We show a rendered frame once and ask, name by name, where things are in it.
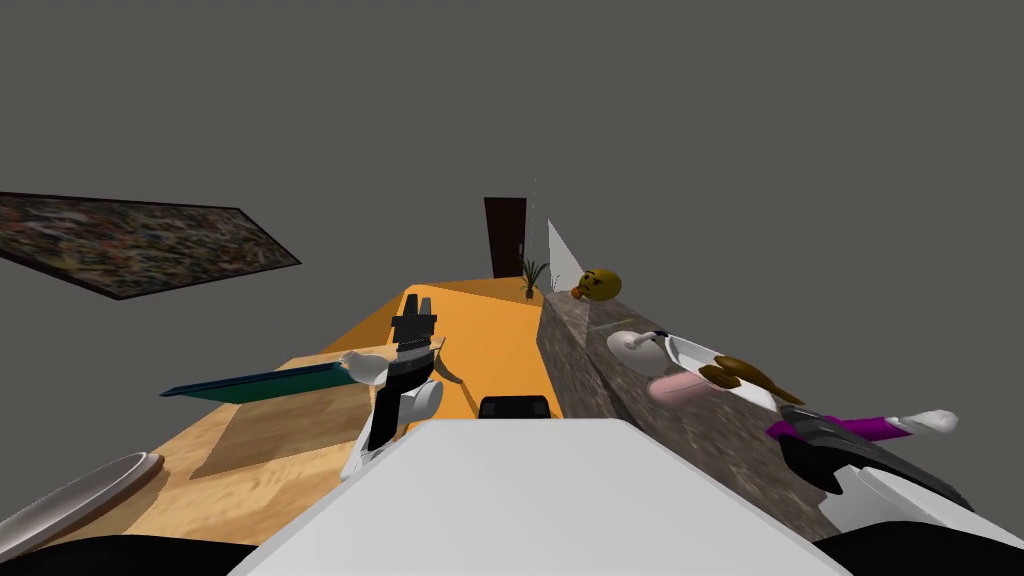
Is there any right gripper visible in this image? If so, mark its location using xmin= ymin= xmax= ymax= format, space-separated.
xmin=777 ymin=405 xmax=851 ymax=495

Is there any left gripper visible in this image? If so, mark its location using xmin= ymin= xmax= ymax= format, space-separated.
xmin=390 ymin=293 xmax=440 ymax=347

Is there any purple white-tipped brush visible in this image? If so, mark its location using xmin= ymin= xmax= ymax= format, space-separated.
xmin=764 ymin=408 xmax=960 ymax=444

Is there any white plate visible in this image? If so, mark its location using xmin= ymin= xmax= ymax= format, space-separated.
xmin=662 ymin=335 xmax=779 ymax=414

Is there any dark brown door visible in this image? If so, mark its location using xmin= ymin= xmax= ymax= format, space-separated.
xmin=483 ymin=196 xmax=529 ymax=280

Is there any brown wooden spoon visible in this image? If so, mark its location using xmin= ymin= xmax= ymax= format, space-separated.
xmin=697 ymin=355 xmax=807 ymax=406

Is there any green potted plant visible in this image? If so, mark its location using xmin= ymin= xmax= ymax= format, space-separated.
xmin=519 ymin=258 xmax=551 ymax=301

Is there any pink sausage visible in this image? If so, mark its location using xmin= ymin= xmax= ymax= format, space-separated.
xmin=646 ymin=370 xmax=715 ymax=409

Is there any teal door leaf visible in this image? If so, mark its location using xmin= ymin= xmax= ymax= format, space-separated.
xmin=159 ymin=361 xmax=353 ymax=405

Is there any yellow face ball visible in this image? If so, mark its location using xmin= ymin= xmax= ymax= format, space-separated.
xmin=571 ymin=268 xmax=624 ymax=304

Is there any white mug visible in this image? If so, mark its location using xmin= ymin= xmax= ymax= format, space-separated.
xmin=605 ymin=328 xmax=672 ymax=377

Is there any multicoloured wall picture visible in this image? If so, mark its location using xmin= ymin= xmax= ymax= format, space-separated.
xmin=0 ymin=191 xmax=303 ymax=302

